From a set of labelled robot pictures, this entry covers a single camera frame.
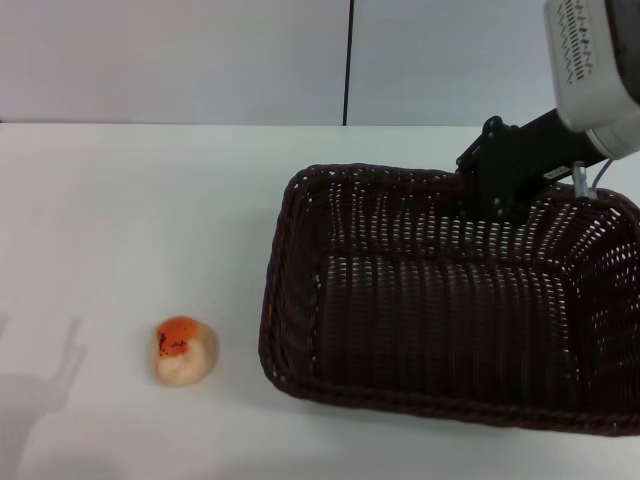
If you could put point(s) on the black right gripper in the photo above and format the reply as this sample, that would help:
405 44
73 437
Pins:
537 150

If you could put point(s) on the black woven rectangular basket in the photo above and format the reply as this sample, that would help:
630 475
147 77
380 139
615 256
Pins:
400 310

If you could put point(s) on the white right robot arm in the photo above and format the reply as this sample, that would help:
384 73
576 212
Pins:
585 60

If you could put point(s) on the round bun with orange topping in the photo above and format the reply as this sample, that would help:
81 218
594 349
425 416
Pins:
182 355

